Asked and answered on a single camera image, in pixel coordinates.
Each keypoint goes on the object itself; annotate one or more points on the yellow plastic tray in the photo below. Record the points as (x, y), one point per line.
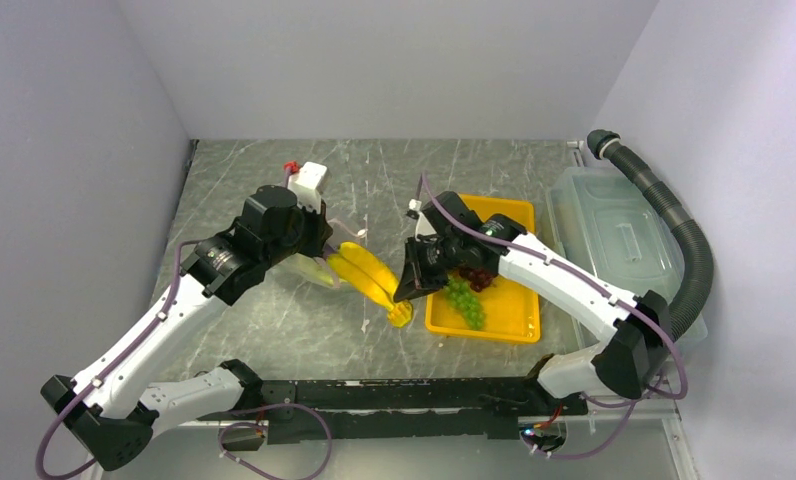
(512, 315)

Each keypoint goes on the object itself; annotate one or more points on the yellow banana bunch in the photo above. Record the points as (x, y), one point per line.
(372, 278)

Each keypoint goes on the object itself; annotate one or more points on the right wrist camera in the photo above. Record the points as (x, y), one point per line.
(422, 225)

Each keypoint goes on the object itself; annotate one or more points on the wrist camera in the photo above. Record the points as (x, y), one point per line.
(422, 225)
(308, 182)

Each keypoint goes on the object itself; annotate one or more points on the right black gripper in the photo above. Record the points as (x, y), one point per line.
(416, 279)

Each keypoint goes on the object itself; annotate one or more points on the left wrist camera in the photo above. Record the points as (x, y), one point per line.
(308, 182)

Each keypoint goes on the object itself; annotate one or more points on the clear plastic storage box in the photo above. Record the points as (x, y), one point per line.
(597, 219)

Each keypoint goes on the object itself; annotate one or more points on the clear zip top bag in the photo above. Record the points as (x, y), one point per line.
(316, 270)

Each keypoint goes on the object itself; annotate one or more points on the dark red grape bunch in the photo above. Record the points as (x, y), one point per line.
(478, 279)

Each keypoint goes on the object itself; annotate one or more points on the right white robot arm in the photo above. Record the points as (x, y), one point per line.
(630, 329)

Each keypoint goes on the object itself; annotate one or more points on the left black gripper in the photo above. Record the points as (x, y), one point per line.
(320, 229)

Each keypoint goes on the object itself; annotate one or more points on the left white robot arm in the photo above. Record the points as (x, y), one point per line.
(116, 406)

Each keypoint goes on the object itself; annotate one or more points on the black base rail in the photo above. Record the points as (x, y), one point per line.
(493, 407)

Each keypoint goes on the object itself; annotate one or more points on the green grape bunch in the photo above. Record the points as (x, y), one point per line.
(464, 300)

